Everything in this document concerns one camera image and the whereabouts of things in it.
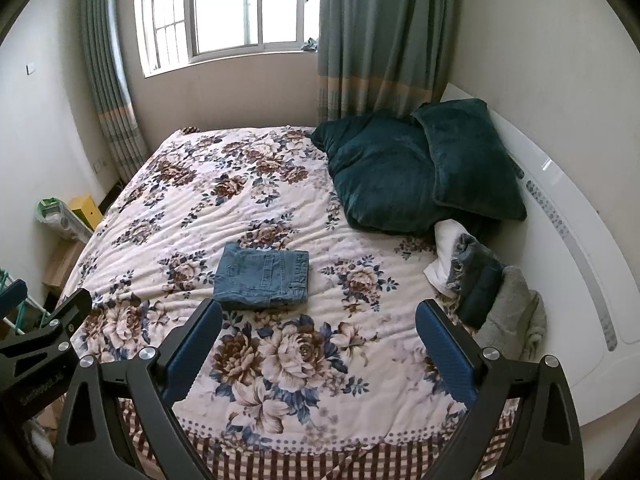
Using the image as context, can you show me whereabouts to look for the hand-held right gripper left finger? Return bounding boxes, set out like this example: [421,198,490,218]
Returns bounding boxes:
[50,299,224,480]

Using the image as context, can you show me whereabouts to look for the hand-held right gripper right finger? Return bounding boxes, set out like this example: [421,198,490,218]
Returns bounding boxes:
[415,298,586,480]

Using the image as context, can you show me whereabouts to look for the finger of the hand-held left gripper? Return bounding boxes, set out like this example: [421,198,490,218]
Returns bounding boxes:
[0,289,94,361]
[0,280,28,318]

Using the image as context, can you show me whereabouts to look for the blue denim pants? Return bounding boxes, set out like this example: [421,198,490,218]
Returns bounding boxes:
[213,241,309,311]

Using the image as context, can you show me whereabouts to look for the teal drying rack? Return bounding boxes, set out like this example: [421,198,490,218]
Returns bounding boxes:
[0,267,51,336]

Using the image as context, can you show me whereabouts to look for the cardboard box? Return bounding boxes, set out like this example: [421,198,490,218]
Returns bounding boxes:
[42,240,83,288]

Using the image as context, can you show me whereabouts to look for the dark teal folded cloth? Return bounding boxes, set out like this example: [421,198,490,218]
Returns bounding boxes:
[457,262,506,326]

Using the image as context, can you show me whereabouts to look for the grey fleece garment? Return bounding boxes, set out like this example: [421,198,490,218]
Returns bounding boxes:
[475,266,547,361]

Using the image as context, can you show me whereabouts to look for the green and white bag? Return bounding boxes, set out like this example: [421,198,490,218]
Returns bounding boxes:
[35,197,96,246]

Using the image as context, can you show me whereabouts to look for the white cloth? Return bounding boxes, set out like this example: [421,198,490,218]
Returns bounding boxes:
[424,220,476,298]

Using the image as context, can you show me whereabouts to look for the grey fringed cloth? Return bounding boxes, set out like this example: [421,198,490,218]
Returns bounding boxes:
[447,234,506,293]

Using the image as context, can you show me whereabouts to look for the yellow box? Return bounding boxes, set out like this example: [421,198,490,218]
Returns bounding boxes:
[67,195,104,231]

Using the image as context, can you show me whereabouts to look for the brown checked bed sheet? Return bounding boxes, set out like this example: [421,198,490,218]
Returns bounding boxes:
[120,400,526,480]

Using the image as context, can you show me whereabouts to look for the white headboard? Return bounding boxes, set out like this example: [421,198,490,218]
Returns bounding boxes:
[440,82,621,413]

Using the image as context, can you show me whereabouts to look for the floral printed blanket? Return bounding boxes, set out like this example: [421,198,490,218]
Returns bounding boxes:
[60,125,506,456]

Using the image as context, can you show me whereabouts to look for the dark green pillow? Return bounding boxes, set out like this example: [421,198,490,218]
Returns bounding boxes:
[310,112,441,233]
[412,98,528,222]

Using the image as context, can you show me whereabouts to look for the grey-green striped curtain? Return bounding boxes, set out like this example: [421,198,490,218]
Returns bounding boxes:
[80,0,149,186]
[316,0,466,126]

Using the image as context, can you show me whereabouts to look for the window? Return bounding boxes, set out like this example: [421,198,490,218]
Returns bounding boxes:
[135,0,326,78]

